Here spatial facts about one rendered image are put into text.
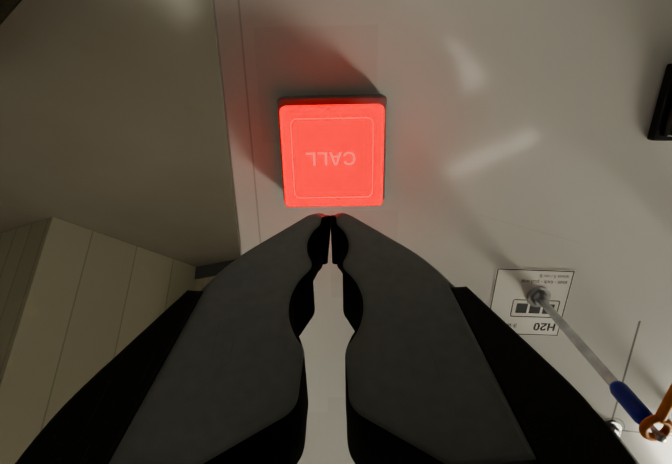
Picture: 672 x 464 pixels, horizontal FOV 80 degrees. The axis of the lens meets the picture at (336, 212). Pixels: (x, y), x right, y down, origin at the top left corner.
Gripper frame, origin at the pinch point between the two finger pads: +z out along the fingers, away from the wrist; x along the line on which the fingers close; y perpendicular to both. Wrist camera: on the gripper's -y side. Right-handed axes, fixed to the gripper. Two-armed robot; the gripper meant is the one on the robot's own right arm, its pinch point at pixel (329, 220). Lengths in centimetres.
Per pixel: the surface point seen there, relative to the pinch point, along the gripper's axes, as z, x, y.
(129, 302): 237, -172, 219
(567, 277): 9.3, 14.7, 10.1
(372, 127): 7.8, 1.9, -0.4
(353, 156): 7.5, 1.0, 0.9
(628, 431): 7.1, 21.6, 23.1
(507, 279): 9.3, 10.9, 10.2
